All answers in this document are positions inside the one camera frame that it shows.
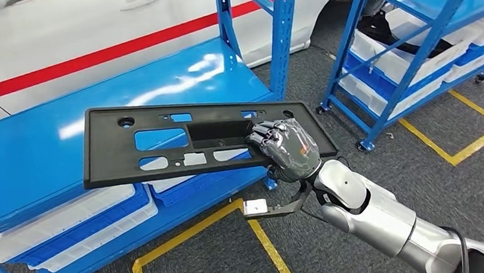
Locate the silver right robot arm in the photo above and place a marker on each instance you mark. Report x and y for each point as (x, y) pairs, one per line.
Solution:
(376, 215)

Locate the black part in bin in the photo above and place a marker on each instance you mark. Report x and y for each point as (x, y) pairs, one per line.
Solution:
(375, 27)

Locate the large blue metal rack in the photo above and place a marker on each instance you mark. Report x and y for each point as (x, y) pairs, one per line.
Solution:
(50, 148)

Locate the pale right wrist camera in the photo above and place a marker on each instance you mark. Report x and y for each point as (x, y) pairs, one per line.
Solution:
(255, 207)

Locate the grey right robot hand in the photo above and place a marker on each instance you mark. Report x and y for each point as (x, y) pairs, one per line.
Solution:
(291, 153)

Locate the white car with red stripe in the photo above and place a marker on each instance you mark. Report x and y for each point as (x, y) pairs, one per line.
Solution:
(62, 33)

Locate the black plastic plate frame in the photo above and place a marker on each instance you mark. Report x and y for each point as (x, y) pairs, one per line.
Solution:
(103, 156)

